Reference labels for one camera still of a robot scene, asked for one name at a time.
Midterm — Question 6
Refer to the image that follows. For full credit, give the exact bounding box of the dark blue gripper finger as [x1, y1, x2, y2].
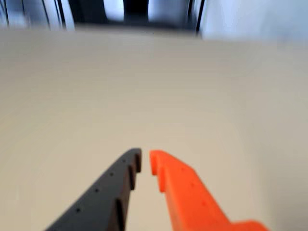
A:
[44, 147, 142, 231]

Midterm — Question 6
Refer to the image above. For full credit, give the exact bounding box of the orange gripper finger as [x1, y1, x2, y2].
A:
[149, 149, 270, 231]

